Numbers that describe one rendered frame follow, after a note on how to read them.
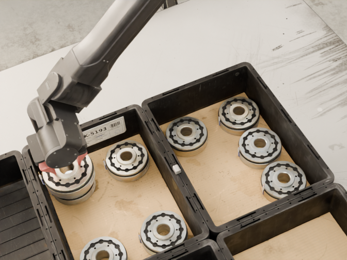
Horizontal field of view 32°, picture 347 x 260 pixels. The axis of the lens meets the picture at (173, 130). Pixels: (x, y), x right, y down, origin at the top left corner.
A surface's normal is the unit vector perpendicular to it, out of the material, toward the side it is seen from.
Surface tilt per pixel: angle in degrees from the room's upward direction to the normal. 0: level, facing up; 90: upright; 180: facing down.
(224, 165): 0
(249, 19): 0
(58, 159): 93
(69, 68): 44
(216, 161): 0
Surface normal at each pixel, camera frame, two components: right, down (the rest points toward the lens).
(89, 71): 0.41, 0.73
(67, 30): -0.06, -0.60
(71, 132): 0.67, -0.58
